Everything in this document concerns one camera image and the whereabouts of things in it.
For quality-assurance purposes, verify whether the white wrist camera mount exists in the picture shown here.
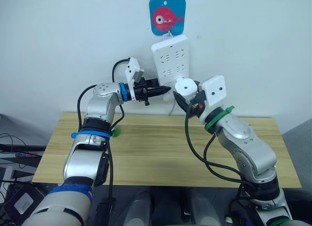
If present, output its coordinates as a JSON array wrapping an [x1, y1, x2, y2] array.
[[198, 75, 226, 117], [123, 56, 145, 100]]

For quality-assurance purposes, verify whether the white power strip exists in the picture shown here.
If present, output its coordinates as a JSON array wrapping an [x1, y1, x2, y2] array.
[[151, 34, 191, 102]]

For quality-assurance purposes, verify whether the black box with white label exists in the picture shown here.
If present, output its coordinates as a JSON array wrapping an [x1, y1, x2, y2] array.
[[3, 183, 46, 223]]

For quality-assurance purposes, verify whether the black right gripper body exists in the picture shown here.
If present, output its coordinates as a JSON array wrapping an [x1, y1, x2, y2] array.
[[186, 90, 208, 119]]

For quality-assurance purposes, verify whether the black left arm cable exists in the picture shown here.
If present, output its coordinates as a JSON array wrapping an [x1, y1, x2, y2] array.
[[77, 57, 131, 205]]

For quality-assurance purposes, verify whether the black flat bar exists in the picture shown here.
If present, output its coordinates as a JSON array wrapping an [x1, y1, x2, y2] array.
[[93, 197, 116, 226]]

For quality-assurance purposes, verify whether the white mosquito repellent heater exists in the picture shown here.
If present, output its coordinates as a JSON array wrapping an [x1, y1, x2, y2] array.
[[174, 77, 199, 104]]

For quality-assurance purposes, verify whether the dark grey rounded shape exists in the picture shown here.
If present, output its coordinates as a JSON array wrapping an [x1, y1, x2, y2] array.
[[189, 188, 222, 226], [123, 188, 154, 226]]

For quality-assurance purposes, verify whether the black flat equipment stack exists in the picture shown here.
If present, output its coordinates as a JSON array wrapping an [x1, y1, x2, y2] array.
[[0, 143, 47, 169]]

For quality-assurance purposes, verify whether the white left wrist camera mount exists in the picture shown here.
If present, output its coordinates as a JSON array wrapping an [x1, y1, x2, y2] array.
[[123, 56, 145, 100]]

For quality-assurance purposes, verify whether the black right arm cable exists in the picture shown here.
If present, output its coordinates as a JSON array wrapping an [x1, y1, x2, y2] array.
[[184, 109, 252, 220]]

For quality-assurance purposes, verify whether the white power strip cable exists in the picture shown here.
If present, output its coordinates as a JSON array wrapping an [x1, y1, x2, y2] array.
[[168, 99, 177, 116]]

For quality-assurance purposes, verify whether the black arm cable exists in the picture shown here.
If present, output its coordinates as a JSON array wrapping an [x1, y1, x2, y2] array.
[[184, 109, 252, 220], [77, 57, 131, 205]]

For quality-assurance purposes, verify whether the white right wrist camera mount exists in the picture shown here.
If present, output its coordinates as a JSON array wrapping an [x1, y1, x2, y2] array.
[[198, 75, 226, 117]]

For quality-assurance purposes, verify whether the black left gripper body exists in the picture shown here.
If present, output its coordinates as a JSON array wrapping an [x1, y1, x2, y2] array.
[[133, 77, 160, 107]]

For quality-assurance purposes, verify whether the blue fish wall hook plaque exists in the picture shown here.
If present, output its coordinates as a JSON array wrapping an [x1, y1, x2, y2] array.
[[149, 0, 187, 37]]

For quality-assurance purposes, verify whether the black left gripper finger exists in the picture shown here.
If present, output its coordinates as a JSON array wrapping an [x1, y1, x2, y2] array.
[[147, 86, 172, 94], [147, 90, 169, 98]]

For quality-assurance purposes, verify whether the green repellent liquid bottle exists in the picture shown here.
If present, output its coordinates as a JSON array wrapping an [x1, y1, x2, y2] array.
[[111, 126, 122, 139]]

